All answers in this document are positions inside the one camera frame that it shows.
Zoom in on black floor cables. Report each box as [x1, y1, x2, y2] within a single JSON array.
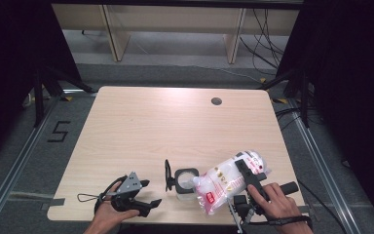
[[274, 106, 324, 132]]

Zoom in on clear jar with black lid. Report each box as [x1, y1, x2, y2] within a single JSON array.
[[164, 159, 201, 201]]

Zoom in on aluminium floor rail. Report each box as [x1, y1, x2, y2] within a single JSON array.
[[0, 97, 61, 234], [288, 97, 361, 234]]

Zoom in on black metal stand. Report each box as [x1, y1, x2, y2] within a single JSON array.
[[33, 66, 97, 128], [257, 69, 311, 129]]

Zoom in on light wooden shelf unit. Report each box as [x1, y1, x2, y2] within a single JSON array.
[[52, 3, 301, 64]]

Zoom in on thin black cable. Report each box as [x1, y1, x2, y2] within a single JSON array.
[[297, 179, 350, 234]]

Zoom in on grey tape strip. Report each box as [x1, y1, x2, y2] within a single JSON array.
[[41, 198, 66, 211]]

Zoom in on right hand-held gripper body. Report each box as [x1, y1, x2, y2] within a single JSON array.
[[228, 180, 300, 234]]

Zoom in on person's dark clothing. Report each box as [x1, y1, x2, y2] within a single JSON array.
[[116, 224, 239, 234]]

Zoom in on left gripper black wrist strap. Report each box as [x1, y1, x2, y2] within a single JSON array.
[[77, 175, 128, 215]]

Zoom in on person's right hand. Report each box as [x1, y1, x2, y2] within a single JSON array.
[[246, 182, 306, 223]]

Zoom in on red and white spouted pouch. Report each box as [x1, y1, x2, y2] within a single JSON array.
[[193, 149, 272, 216]]

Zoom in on gripper black wrist strap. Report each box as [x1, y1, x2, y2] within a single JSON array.
[[77, 175, 128, 215], [256, 214, 314, 228]]

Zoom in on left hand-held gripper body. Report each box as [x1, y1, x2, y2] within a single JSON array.
[[110, 171, 152, 218]]

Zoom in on bundle of black cables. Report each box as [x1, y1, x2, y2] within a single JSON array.
[[239, 8, 289, 77]]

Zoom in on right gripper black wrist strap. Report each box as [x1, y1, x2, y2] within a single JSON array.
[[256, 214, 314, 228]]

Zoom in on person's left hand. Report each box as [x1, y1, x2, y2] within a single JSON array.
[[92, 184, 140, 230]]

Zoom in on black curtain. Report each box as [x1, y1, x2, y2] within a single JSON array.
[[0, 0, 83, 170], [276, 0, 374, 234]]

